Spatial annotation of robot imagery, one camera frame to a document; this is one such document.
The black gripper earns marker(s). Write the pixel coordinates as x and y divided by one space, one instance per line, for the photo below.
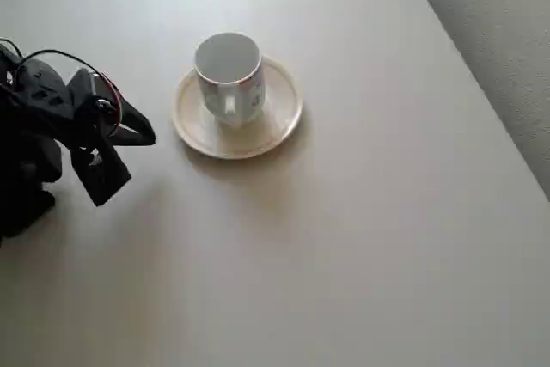
127 121

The patterned teal and pink mug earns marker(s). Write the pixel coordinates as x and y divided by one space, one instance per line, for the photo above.
230 79

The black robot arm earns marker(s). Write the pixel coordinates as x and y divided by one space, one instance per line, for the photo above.
30 139

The cream saucer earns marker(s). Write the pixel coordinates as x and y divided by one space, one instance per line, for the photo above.
279 100

